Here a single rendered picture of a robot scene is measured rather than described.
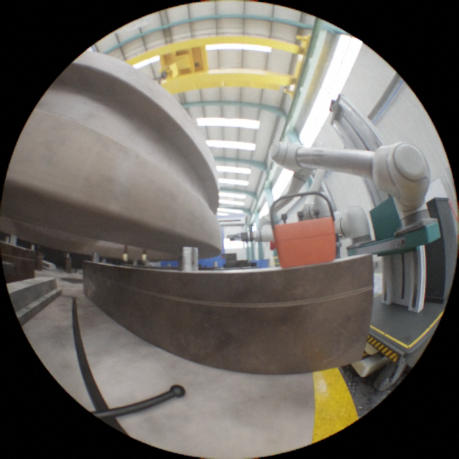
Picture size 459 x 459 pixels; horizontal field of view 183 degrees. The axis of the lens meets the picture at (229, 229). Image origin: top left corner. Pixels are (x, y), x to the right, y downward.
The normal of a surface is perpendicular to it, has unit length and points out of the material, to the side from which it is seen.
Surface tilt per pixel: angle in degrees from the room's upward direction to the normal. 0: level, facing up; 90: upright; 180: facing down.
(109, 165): 90
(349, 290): 90
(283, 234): 97
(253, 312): 90
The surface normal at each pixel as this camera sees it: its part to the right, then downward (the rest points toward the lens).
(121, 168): 0.89, -0.15
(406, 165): -0.83, -0.07
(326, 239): -0.37, -0.09
